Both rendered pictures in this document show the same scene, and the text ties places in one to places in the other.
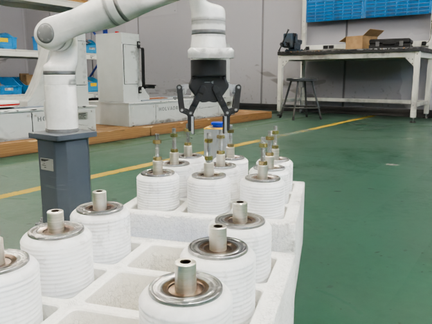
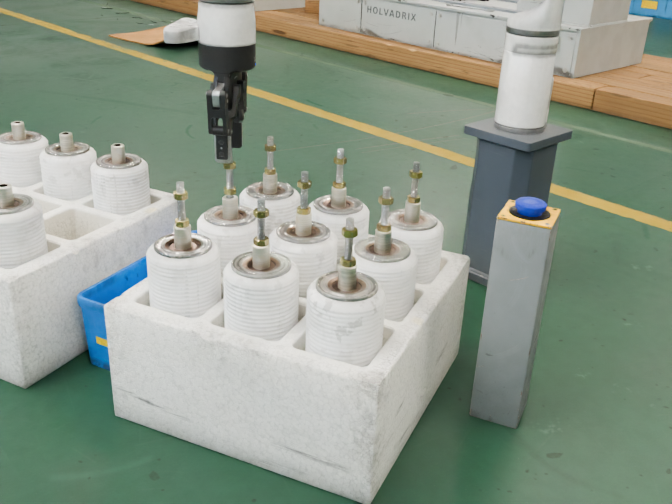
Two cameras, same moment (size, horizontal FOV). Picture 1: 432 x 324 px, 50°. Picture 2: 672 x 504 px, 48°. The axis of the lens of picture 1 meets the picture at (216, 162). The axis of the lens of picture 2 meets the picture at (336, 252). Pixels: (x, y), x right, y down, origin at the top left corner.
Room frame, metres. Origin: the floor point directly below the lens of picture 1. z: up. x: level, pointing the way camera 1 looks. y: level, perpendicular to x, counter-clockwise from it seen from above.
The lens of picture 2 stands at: (1.32, -0.96, 0.68)
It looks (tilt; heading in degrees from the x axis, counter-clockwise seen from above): 25 degrees down; 100
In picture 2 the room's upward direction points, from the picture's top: 3 degrees clockwise
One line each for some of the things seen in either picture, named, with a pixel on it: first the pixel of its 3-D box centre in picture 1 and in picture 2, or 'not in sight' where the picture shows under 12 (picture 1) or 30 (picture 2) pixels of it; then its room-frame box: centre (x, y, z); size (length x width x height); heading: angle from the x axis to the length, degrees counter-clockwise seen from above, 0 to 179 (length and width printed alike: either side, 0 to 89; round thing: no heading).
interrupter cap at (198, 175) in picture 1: (208, 175); (230, 216); (0.99, 0.02, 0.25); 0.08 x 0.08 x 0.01
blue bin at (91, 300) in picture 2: not in sight; (167, 299); (0.86, 0.08, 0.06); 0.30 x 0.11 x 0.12; 74
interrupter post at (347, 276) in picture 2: (274, 154); (347, 276); (1.19, -0.15, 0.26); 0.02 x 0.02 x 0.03
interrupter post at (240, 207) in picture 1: (240, 212); (5, 196); (0.67, -0.04, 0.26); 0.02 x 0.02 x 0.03
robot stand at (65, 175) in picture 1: (65, 179); (507, 202); (1.40, 0.47, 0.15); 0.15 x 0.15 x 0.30; 54
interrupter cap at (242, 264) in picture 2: (269, 168); (261, 265); (1.08, -0.13, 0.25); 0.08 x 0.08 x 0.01
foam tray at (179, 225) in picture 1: (220, 229); (300, 332); (1.11, -0.01, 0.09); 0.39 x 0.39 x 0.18; 77
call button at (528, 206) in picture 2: (217, 125); (530, 208); (1.41, -0.01, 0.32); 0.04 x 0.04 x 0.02
